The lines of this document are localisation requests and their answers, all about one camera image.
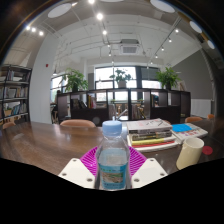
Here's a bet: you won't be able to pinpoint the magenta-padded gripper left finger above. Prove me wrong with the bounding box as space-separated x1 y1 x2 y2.
58 145 101 190

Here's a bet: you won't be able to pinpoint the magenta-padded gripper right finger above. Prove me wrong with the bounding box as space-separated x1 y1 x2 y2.
128 145 169 189

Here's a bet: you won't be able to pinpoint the clear water bottle blue cap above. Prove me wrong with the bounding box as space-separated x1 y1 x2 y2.
94 120 132 192

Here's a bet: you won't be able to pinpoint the large white red-edged book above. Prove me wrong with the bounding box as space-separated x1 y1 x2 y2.
126 134 183 154

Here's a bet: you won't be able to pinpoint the yellow spine book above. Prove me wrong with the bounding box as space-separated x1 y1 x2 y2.
130 135 175 147

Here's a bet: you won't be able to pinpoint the dark spine book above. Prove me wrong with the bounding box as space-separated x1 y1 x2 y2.
128 129 173 141

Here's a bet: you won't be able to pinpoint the cream ceramic cup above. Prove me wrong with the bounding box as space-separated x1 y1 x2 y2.
175 136 205 171

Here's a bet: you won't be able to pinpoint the orange chairs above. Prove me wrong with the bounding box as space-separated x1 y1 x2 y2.
1 113 216 131

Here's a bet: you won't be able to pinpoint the blue notepad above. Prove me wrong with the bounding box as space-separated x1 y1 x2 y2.
171 123 193 134

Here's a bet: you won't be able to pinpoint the dark low shelf unit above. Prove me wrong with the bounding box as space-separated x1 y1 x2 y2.
56 88 192 127

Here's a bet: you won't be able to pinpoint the flat round red coaster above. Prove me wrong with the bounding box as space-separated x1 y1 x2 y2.
201 145 214 156

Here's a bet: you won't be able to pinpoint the bushy green potted plant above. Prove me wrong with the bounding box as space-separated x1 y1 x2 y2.
61 68 89 93

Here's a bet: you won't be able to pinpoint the large green potted plant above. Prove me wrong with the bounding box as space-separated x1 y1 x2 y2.
154 66 182 91

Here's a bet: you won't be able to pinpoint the small potted plant white pot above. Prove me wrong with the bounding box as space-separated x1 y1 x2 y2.
109 68 133 90

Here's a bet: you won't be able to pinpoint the tall dark bookshelf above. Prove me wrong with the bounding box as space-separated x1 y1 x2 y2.
0 64 33 126

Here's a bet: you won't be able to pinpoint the ceiling air conditioner unit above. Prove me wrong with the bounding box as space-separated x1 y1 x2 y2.
118 39 143 56

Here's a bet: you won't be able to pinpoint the ceiling lights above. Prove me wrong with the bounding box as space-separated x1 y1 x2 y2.
24 0 216 51

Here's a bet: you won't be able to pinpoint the white wall panel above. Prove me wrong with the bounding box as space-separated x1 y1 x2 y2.
190 98 213 119

